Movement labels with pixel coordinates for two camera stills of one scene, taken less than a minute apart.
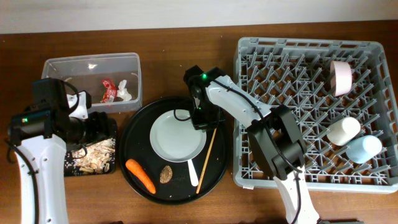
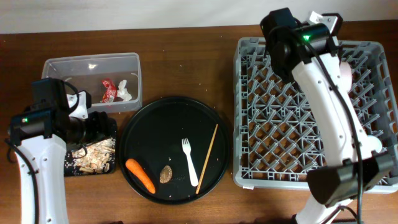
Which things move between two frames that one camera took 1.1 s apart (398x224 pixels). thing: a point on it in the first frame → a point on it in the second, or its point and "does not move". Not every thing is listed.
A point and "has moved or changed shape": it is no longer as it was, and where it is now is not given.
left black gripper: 102,127 does not move
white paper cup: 342,130 has moved or changed shape
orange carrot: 132,165 does not move
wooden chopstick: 206,160 does not move
